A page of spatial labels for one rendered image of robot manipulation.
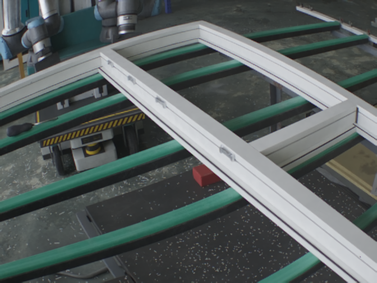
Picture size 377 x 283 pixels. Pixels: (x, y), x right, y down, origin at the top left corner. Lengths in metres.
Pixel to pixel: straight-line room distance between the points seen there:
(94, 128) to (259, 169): 1.64
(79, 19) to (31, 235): 1.25
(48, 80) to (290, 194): 1.03
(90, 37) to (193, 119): 1.55
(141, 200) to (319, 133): 0.61
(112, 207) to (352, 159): 0.81
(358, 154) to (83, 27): 1.68
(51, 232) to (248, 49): 1.36
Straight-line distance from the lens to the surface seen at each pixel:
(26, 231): 2.38
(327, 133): 1.16
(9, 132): 1.37
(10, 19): 2.28
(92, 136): 2.53
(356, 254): 0.78
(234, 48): 1.66
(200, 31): 1.84
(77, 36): 2.57
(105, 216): 1.42
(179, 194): 1.46
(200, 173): 1.48
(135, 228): 0.94
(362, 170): 1.49
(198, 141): 1.13
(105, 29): 2.47
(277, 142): 1.03
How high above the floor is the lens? 1.48
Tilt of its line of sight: 31 degrees down
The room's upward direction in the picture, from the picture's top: 5 degrees counter-clockwise
